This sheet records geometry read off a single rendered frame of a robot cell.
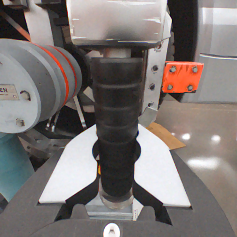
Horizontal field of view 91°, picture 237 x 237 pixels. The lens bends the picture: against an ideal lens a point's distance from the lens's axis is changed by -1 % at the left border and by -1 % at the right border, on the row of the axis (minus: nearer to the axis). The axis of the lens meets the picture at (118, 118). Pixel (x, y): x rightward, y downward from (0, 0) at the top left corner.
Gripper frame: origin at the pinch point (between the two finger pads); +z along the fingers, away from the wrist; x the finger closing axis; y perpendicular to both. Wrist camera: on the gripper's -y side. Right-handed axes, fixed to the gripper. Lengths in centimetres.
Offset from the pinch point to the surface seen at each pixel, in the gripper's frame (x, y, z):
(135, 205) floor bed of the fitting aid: 10, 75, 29
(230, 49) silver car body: 32.9, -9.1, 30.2
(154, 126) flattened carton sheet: 48, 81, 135
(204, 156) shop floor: 87, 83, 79
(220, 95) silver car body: 35.4, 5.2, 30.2
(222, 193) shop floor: 78, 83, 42
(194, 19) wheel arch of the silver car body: 20.9, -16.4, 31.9
